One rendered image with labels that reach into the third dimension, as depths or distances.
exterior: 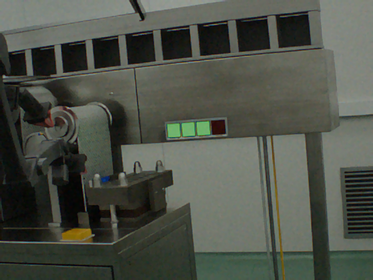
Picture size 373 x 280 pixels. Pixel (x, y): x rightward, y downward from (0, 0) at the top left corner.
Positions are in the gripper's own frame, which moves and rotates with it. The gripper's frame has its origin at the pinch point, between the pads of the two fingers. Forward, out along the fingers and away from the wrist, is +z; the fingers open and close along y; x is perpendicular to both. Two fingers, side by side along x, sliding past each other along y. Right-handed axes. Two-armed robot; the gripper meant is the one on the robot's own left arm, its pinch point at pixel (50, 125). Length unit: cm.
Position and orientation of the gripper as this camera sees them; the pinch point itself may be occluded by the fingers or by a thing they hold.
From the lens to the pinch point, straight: 229.9
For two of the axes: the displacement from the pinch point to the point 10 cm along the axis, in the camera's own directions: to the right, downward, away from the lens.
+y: 9.1, -1.0, -4.0
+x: 1.3, -8.5, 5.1
